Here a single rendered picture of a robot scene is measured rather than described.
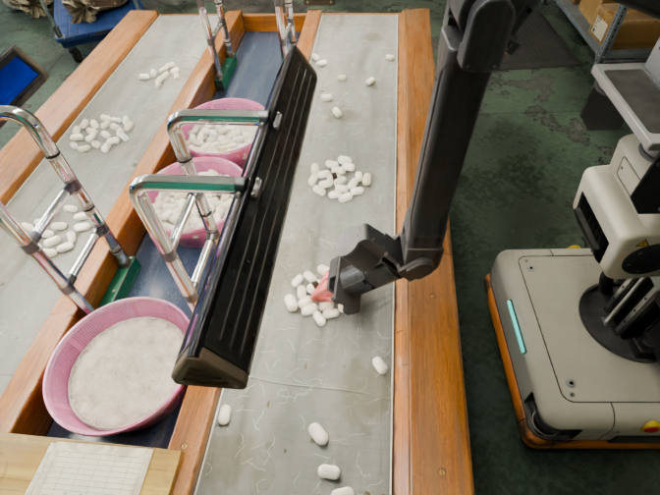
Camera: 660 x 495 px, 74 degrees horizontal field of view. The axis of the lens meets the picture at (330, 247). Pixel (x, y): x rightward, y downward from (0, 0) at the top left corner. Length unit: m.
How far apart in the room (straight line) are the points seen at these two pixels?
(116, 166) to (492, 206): 1.59
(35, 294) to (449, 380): 0.86
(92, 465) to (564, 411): 1.12
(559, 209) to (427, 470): 1.72
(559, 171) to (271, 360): 1.95
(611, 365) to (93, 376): 1.32
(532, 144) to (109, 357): 2.25
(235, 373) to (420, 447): 0.38
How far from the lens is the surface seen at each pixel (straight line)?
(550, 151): 2.60
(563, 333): 1.51
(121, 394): 0.90
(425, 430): 0.76
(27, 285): 1.15
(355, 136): 1.27
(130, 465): 0.80
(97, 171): 1.35
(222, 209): 1.10
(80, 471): 0.83
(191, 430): 0.80
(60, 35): 3.72
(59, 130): 1.55
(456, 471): 0.76
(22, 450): 0.90
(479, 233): 2.06
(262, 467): 0.78
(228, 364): 0.47
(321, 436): 0.76
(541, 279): 1.61
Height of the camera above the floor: 1.49
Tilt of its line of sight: 50 degrees down
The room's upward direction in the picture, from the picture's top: 4 degrees counter-clockwise
